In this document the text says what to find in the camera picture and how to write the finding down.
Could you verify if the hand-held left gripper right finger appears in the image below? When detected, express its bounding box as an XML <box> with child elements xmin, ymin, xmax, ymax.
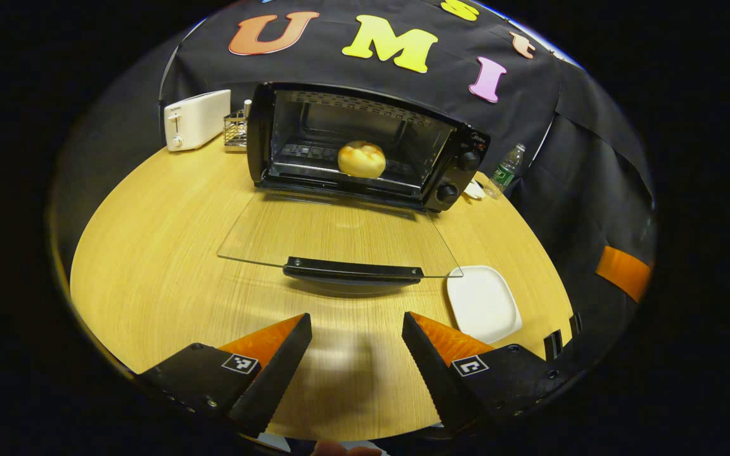
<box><xmin>401</xmin><ymin>312</ymin><xmax>570</xmax><ymax>435</ymax></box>

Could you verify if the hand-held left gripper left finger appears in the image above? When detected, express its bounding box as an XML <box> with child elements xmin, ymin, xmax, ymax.
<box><xmin>136</xmin><ymin>313</ymin><xmax>313</xmax><ymax>438</ymax></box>

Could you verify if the black electric oven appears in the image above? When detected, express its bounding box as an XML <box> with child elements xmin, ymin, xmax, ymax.
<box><xmin>216</xmin><ymin>81</ymin><xmax>492</xmax><ymax>296</ymax></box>

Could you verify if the round golden bread bun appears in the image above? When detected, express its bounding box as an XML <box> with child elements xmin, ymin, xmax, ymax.
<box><xmin>338</xmin><ymin>141</ymin><xmax>387</xmax><ymax>179</ymax></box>

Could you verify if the white square plate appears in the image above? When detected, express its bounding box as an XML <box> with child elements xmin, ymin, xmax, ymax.
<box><xmin>446</xmin><ymin>265</ymin><xmax>523</xmax><ymax>344</ymax></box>

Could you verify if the clear plastic water bottle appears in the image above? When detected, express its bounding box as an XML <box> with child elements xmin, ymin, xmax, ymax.
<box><xmin>483</xmin><ymin>143</ymin><xmax>526</xmax><ymax>200</ymax></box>

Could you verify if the white toaster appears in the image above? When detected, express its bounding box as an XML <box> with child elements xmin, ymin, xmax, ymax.
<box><xmin>163</xmin><ymin>89</ymin><xmax>231</xmax><ymax>152</ymax></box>

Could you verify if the black backdrop cloth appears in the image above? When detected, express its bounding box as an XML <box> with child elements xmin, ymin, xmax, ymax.
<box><xmin>48</xmin><ymin>0</ymin><xmax>657</xmax><ymax>381</ymax></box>

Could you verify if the small metal wire basket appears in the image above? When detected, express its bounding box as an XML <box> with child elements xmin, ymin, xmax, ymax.
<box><xmin>223</xmin><ymin>99</ymin><xmax>253</xmax><ymax>153</ymax></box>

